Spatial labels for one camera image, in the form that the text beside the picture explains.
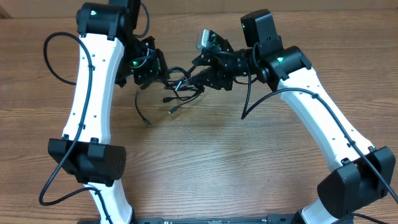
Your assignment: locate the black USB cable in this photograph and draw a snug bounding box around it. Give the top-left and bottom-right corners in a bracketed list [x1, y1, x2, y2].
[134, 66, 206, 128]

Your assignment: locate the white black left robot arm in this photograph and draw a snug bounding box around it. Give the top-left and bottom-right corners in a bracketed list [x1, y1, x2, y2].
[48, 1, 169, 223]

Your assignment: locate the brown cardboard back panel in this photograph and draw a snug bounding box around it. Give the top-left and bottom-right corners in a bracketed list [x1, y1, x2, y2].
[1, 0, 397, 19]

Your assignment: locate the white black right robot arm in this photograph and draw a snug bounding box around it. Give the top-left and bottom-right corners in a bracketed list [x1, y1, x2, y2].
[191, 9, 396, 223]

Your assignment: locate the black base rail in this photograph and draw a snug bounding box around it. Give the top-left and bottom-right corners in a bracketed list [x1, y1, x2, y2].
[134, 214, 304, 224]

